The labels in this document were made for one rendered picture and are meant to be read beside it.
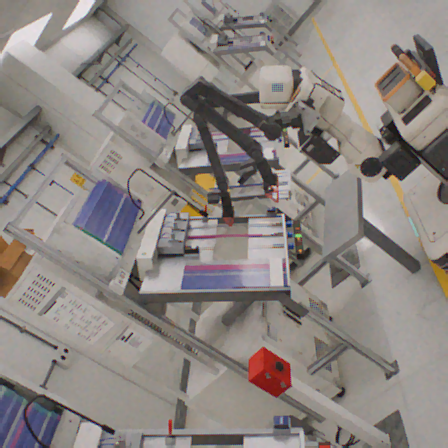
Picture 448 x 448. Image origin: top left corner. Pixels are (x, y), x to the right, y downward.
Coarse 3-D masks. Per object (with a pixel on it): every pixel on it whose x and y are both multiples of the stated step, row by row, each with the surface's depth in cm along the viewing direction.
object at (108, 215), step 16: (96, 192) 275; (112, 192) 286; (96, 208) 266; (112, 208) 275; (128, 208) 285; (80, 224) 249; (96, 224) 257; (112, 224) 266; (128, 224) 275; (112, 240) 257
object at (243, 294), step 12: (240, 288) 244; (252, 288) 244; (264, 288) 243; (276, 288) 243; (288, 288) 242; (144, 300) 248; (156, 300) 248; (168, 300) 248; (180, 300) 247; (192, 300) 247; (204, 300) 247; (216, 300) 246; (228, 300) 246; (240, 300) 246; (252, 300) 245; (264, 300) 245; (276, 300) 245
